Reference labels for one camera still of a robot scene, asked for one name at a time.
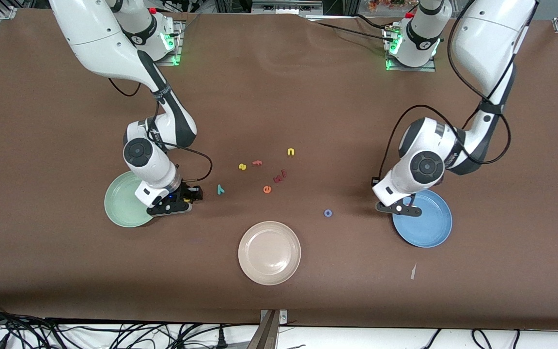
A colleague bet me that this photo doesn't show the green plate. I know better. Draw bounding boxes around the green plate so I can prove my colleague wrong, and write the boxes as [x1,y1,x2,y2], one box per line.
[104,171,156,228]

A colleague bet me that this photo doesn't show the blue plate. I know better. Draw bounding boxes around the blue plate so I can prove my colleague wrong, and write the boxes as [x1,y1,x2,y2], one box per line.
[392,189,453,248]

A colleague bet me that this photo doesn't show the beige plate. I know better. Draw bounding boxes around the beige plate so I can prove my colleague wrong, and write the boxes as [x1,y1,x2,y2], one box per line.
[238,221,302,286]

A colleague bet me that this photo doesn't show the brown paper table cover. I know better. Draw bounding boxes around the brown paper table cover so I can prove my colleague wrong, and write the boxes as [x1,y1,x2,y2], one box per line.
[0,9,558,330]

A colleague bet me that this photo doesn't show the orange artificial flowers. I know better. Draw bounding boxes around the orange artificial flowers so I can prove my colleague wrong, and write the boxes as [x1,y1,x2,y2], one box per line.
[369,0,418,13]

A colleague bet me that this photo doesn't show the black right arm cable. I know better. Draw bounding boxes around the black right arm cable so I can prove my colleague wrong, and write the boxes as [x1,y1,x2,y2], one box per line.
[108,78,213,184]

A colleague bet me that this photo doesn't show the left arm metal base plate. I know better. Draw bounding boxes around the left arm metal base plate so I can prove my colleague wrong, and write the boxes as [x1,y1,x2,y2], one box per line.
[385,27,437,73]

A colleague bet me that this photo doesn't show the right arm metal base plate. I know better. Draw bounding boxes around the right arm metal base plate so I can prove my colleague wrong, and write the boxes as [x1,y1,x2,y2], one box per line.
[130,20,184,66]

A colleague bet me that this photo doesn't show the metal clamp post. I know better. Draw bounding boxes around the metal clamp post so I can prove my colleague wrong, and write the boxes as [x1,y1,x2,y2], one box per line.
[247,309,288,349]

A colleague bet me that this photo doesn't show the black base power cable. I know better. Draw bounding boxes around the black base power cable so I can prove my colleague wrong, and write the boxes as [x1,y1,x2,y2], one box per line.
[308,15,398,44]

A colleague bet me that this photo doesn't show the aluminium frame structure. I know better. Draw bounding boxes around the aluminium frame structure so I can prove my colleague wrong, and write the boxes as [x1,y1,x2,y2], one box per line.
[214,0,357,15]

